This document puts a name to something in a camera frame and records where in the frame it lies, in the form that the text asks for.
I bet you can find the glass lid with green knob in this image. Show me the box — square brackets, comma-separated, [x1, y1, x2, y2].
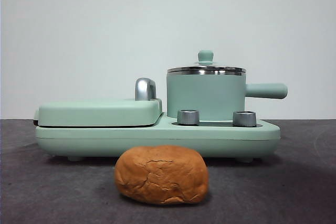
[167, 49, 246, 75]

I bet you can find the brown potato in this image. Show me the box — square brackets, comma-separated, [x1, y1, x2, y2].
[114, 144, 209, 205]

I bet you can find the silver control knob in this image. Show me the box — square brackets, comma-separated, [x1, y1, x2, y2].
[233, 111, 257, 127]
[177, 109, 200, 125]

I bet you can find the mint green griddle cover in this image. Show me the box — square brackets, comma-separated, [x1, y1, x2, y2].
[33, 97, 163, 128]

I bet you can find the mint green breakfast machine base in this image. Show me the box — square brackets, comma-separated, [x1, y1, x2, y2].
[35, 111, 281, 162]

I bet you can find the chrome griddle cover handle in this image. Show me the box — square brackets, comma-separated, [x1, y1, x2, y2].
[134, 77, 158, 101]

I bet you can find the mint green pot with handle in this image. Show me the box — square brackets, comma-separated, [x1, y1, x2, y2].
[166, 71, 288, 120]

